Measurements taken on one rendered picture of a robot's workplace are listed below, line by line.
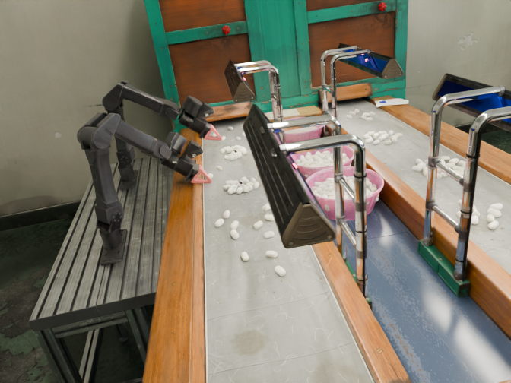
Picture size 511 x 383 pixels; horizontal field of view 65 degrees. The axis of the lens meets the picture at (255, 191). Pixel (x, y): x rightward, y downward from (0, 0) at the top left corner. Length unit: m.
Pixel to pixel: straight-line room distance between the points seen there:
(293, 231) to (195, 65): 1.77
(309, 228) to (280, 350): 0.35
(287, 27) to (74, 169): 1.93
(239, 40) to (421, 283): 1.59
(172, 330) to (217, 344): 0.10
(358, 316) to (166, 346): 0.40
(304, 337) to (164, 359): 0.28
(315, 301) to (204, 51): 1.61
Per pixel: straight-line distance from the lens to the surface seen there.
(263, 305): 0.97
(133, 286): 1.26
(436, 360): 0.96
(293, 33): 2.31
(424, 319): 1.04
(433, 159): 1.08
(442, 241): 1.16
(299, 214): 0.58
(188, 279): 1.05
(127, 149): 1.92
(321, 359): 0.85
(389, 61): 1.63
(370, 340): 0.85
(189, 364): 0.85
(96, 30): 3.11
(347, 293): 0.95
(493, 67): 4.10
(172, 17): 2.26
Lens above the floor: 1.38
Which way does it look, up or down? 26 degrees down
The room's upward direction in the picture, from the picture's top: 8 degrees counter-clockwise
